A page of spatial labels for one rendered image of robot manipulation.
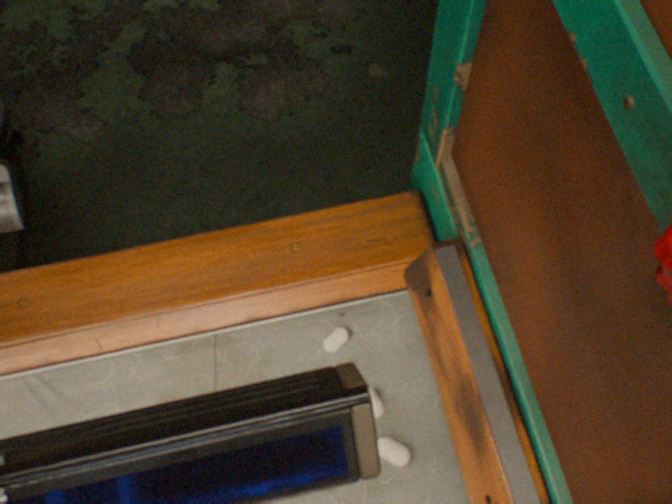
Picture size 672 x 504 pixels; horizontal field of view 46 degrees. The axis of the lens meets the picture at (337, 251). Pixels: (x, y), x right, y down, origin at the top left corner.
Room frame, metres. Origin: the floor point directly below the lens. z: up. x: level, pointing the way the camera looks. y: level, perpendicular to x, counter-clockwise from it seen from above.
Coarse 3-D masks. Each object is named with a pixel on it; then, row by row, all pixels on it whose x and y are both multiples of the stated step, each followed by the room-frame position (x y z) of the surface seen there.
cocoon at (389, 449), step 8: (384, 440) 0.19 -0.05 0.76; (392, 440) 0.19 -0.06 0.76; (384, 448) 0.18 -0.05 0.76; (392, 448) 0.18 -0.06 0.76; (400, 448) 0.18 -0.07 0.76; (384, 456) 0.17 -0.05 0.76; (392, 456) 0.17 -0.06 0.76; (400, 456) 0.17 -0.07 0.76; (408, 456) 0.17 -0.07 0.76; (400, 464) 0.16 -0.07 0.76
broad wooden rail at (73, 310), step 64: (128, 256) 0.40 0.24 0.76; (192, 256) 0.40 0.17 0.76; (256, 256) 0.40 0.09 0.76; (320, 256) 0.40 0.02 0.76; (384, 256) 0.40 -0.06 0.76; (0, 320) 0.32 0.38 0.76; (64, 320) 0.32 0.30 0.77; (128, 320) 0.32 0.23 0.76; (192, 320) 0.32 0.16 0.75; (256, 320) 0.33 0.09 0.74
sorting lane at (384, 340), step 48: (192, 336) 0.31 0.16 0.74; (240, 336) 0.31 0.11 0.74; (288, 336) 0.31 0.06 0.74; (384, 336) 0.31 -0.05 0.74; (0, 384) 0.25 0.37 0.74; (48, 384) 0.25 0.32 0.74; (96, 384) 0.25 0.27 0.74; (144, 384) 0.25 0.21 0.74; (192, 384) 0.25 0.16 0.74; (240, 384) 0.25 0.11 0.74; (384, 384) 0.25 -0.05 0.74; (432, 384) 0.25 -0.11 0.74; (0, 432) 0.20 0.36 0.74; (384, 432) 0.20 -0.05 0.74; (432, 432) 0.20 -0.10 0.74; (384, 480) 0.15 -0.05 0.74; (432, 480) 0.15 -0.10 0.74
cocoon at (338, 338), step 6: (336, 330) 0.31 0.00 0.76; (342, 330) 0.31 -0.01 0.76; (330, 336) 0.30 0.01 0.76; (336, 336) 0.30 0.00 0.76; (342, 336) 0.30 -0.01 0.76; (324, 342) 0.30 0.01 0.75; (330, 342) 0.30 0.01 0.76; (336, 342) 0.30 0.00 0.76; (342, 342) 0.30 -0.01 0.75; (324, 348) 0.29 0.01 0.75; (330, 348) 0.29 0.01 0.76; (336, 348) 0.29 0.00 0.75
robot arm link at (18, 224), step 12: (0, 168) 0.39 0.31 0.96; (0, 180) 0.38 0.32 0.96; (12, 180) 0.39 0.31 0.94; (0, 192) 0.37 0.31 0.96; (12, 192) 0.37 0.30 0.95; (0, 204) 0.36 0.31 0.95; (12, 204) 0.36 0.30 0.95; (0, 216) 0.35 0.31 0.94; (12, 216) 0.36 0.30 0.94; (0, 228) 0.35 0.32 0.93; (12, 228) 0.35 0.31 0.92
